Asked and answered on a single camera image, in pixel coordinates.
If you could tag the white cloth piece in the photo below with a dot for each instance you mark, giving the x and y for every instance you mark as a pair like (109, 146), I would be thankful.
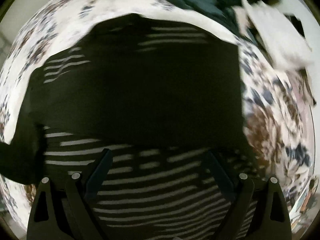
(286, 48)

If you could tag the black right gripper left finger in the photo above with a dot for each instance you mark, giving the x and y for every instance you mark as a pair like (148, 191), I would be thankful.
(65, 210)

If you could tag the black white striped garment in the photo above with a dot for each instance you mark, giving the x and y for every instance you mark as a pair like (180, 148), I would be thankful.
(141, 109)

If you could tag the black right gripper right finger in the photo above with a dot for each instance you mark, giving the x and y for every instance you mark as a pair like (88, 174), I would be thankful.
(258, 209)

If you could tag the floral white bed sheet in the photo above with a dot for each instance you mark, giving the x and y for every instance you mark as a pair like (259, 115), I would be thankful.
(276, 143)

